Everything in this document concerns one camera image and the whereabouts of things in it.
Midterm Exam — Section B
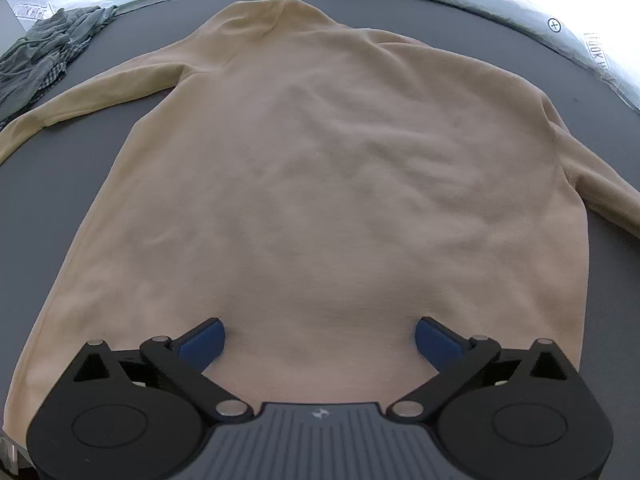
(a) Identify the beige long-sleeve sweater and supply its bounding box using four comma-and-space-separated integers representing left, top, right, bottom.
1, 0, 639, 442

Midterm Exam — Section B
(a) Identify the grey checked crumpled garment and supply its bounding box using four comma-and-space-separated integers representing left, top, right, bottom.
1, 6, 116, 127

